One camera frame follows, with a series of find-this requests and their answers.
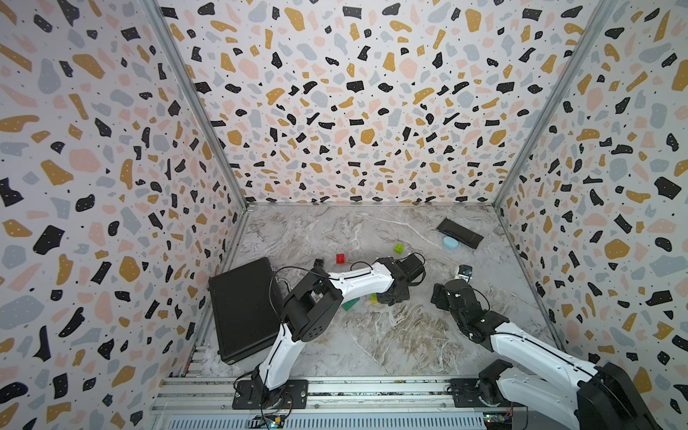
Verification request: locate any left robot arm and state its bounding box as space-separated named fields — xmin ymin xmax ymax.
xmin=251 ymin=253 xmax=426 ymax=406

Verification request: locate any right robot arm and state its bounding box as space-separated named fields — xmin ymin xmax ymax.
xmin=431 ymin=279 xmax=658 ymax=429

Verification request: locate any dark green long lego brick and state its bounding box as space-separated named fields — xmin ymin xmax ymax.
xmin=341 ymin=298 xmax=359 ymax=311

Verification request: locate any light blue round object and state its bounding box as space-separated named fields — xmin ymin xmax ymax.
xmin=443 ymin=236 xmax=459 ymax=249

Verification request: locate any black flat pouch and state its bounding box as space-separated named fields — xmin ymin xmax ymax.
xmin=437 ymin=218 xmax=484 ymax=249

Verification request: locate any black case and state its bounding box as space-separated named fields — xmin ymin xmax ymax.
xmin=209 ymin=257 xmax=281 ymax=365

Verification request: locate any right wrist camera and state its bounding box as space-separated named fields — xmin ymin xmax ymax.
xmin=455 ymin=264 xmax=473 ymax=283

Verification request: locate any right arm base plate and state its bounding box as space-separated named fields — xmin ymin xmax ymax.
xmin=445 ymin=378 xmax=522 ymax=408

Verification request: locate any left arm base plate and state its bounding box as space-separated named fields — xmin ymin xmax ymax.
xmin=232 ymin=379 xmax=309 ymax=410

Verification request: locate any aluminium front rail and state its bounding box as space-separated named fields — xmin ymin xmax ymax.
xmin=147 ymin=374 xmax=611 ymax=430

